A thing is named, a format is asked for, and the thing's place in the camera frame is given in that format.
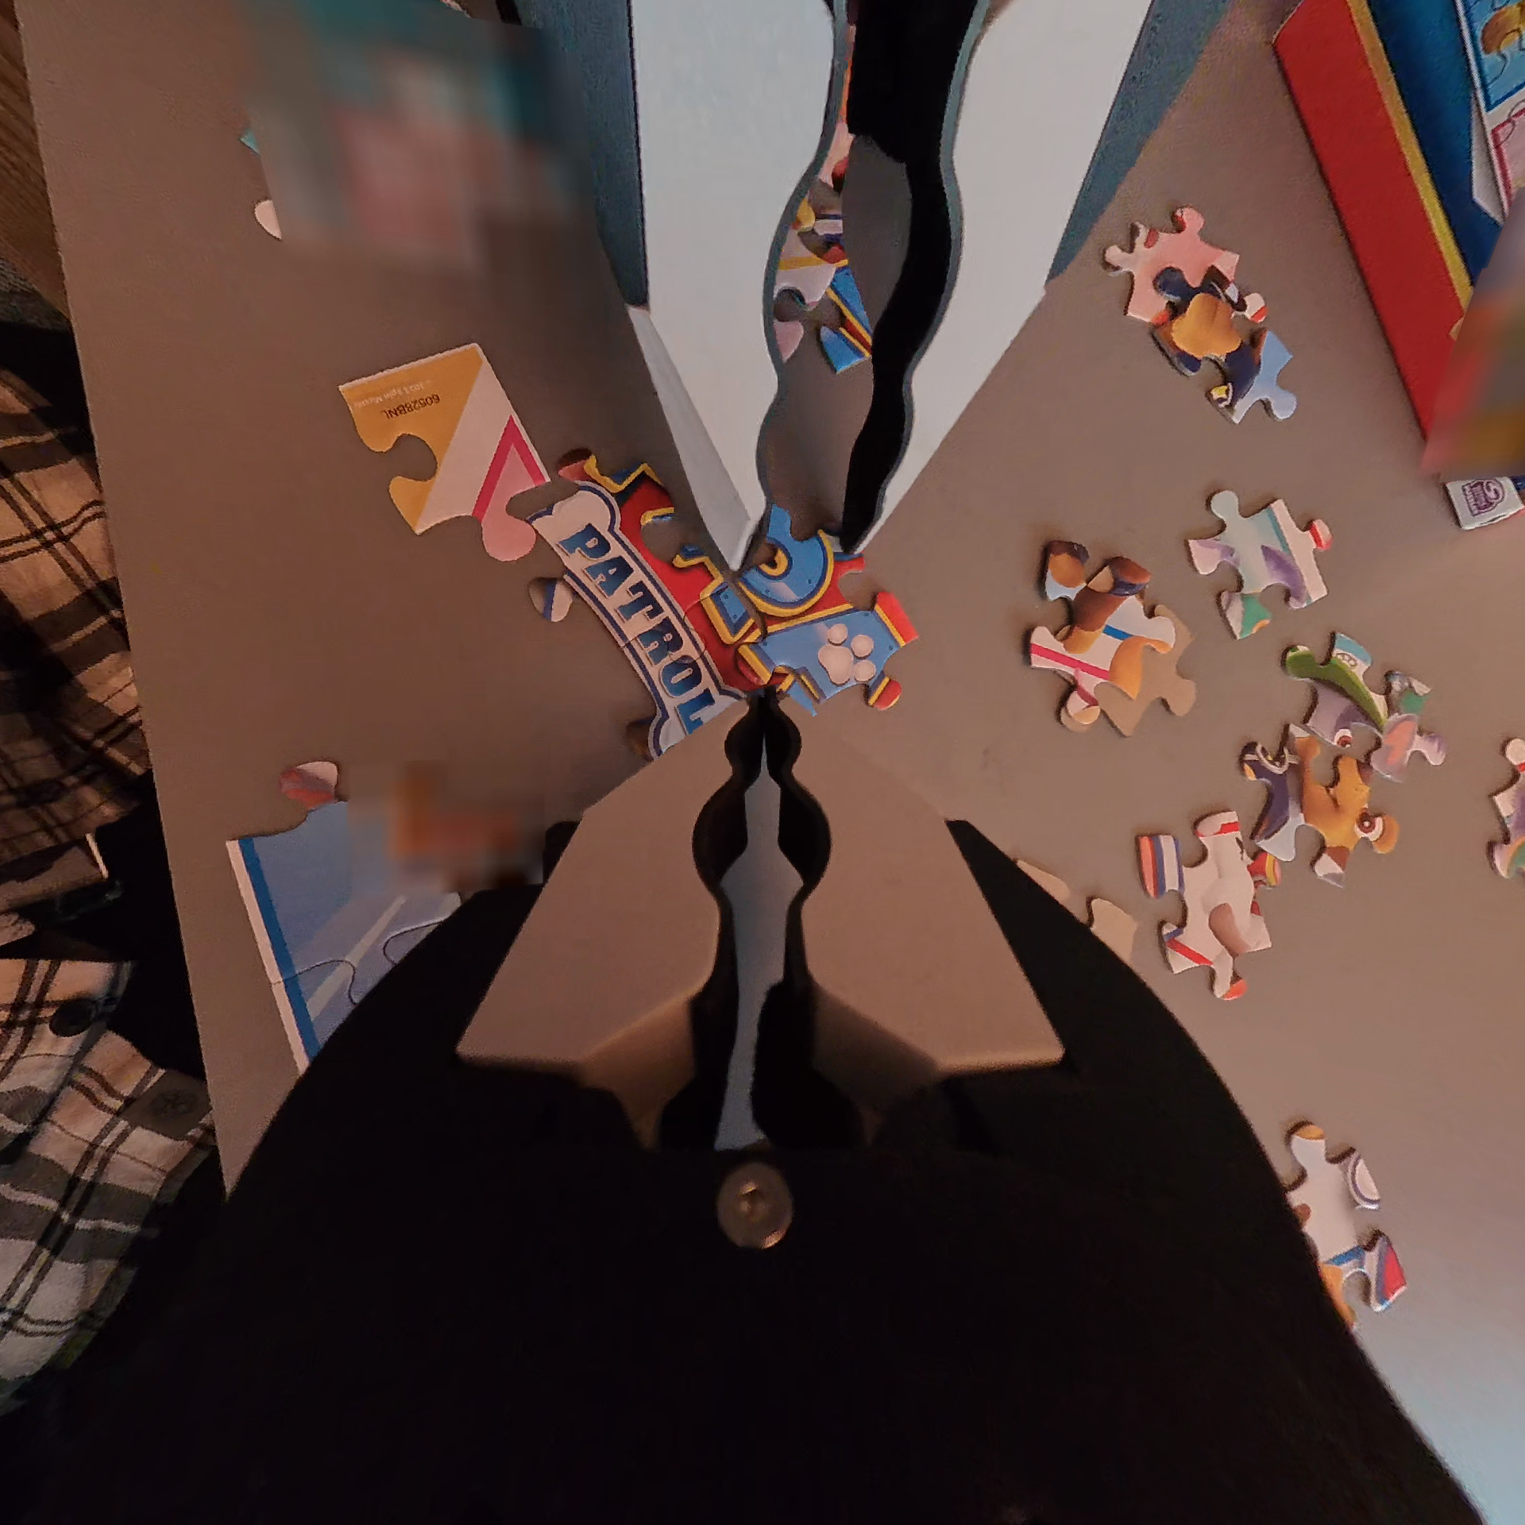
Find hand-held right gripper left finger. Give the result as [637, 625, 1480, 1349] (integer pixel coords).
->
[458, 694, 764, 1153]

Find brown cardboard puzzle piece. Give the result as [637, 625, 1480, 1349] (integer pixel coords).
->
[1011, 857, 1140, 963]

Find plaid clothing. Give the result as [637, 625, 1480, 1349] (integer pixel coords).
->
[0, 367, 218, 1411]

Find blue paw print puzzle piece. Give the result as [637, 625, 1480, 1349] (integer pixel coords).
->
[724, 502, 922, 716]

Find grey desk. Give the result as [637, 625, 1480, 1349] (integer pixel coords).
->
[18, 0, 1525, 1525]

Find rainbow puzzle piece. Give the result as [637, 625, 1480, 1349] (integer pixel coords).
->
[1485, 738, 1525, 883]

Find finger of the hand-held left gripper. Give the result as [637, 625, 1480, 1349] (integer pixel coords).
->
[628, 0, 862, 565]
[841, 0, 1157, 554]

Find white banner logo puzzle piece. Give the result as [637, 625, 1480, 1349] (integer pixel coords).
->
[625, 594, 777, 765]

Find blue yellow zigzag puzzle piece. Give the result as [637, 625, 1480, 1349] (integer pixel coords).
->
[819, 266, 879, 375]

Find yellow white pink puzzle piece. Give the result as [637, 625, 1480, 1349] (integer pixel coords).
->
[772, 153, 850, 338]

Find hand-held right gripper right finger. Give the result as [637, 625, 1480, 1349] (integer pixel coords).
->
[761, 692, 1068, 1153]

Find PATROL logo puzzle section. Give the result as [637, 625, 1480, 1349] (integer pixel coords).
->
[525, 449, 730, 652]

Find blue puzzle piece navy dog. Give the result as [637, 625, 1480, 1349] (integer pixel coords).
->
[1200, 326, 1298, 429]

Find green purple joined puzzle pieces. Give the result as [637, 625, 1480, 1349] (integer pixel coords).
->
[1284, 631, 1449, 783]

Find white orange brown puzzle piece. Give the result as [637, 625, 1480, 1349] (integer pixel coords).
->
[1029, 542, 1176, 730]

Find orange paw navy puzzle piece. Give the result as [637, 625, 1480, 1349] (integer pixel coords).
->
[1151, 278, 1271, 385]

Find white red-striped puzzle piece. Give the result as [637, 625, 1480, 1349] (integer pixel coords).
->
[1135, 812, 1284, 1001]

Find brown dog navy puzzle piece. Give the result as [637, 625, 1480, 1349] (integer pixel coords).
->
[1238, 725, 1403, 890]

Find white purple teal puzzle piece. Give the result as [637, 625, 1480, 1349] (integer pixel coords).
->
[1187, 487, 1334, 643]

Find blue sky puzzle section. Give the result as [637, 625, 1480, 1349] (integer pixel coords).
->
[225, 761, 481, 1077]

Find yellow pink corner puzzle piece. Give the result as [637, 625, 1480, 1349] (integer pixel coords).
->
[338, 342, 557, 563]

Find pink badge puzzle piece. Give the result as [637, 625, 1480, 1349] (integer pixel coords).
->
[1100, 208, 1244, 326]

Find red puzzle box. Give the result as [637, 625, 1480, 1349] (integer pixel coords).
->
[1271, 0, 1525, 534]

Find tan face-down puzzle piece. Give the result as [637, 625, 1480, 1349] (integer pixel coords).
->
[1069, 600, 1200, 736]

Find teal husky dog puzzle section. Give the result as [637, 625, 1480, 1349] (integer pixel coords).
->
[242, 126, 287, 242]

